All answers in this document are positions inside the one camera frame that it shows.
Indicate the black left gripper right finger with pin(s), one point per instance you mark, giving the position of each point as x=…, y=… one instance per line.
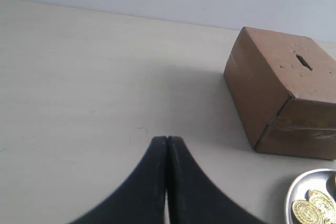
x=192, y=196

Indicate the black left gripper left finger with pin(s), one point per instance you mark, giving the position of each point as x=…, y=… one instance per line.
x=141, y=197

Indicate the cardboard box with slot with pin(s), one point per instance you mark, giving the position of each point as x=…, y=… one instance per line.
x=283, y=87

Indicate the gold coin front left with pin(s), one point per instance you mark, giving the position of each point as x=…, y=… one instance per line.
x=306, y=213

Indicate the gold coin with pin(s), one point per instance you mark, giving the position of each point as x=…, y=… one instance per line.
x=306, y=213
x=323, y=202

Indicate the gold coin behind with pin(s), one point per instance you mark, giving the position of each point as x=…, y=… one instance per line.
x=323, y=202

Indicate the round silver metal plate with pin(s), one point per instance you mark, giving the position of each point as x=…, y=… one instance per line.
x=322, y=179

